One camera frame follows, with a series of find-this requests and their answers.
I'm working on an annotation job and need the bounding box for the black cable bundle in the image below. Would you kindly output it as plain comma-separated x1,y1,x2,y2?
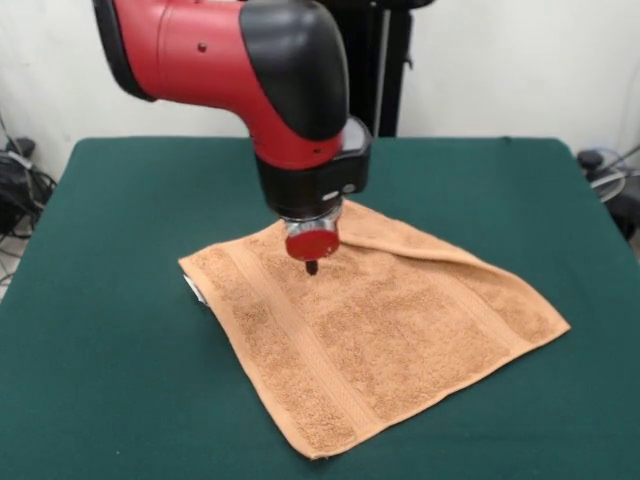
0,137,59,241

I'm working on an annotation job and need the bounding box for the black round floor foot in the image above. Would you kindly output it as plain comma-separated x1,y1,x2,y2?
577,148,607,170

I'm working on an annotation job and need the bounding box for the tan terry towel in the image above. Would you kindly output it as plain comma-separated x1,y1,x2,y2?
178,199,572,461

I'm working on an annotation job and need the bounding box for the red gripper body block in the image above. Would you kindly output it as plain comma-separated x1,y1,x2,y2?
283,219,342,262

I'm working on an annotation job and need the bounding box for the dark green table cloth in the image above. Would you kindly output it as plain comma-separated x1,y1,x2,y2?
0,135,640,480

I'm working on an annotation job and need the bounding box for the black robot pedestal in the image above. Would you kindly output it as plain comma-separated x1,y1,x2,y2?
319,0,436,139

